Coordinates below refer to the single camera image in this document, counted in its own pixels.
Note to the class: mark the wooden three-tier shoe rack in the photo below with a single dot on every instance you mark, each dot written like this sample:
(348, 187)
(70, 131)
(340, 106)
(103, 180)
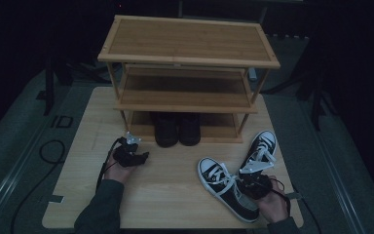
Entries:
(188, 40)

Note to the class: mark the black white canvas sneaker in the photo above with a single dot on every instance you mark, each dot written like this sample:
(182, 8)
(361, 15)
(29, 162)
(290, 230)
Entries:
(264, 144)
(217, 182)

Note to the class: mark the person's left hand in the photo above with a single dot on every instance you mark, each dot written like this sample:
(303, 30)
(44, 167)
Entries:
(118, 174)

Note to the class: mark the person's right hand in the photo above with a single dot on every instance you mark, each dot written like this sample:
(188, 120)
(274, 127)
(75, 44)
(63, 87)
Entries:
(274, 204)

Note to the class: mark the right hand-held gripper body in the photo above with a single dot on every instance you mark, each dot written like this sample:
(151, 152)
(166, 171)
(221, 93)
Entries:
(256, 187)

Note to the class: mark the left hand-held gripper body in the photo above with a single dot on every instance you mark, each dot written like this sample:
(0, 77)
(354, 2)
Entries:
(126, 156)

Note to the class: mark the grey tape piece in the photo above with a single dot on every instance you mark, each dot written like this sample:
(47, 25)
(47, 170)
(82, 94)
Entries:
(56, 199)

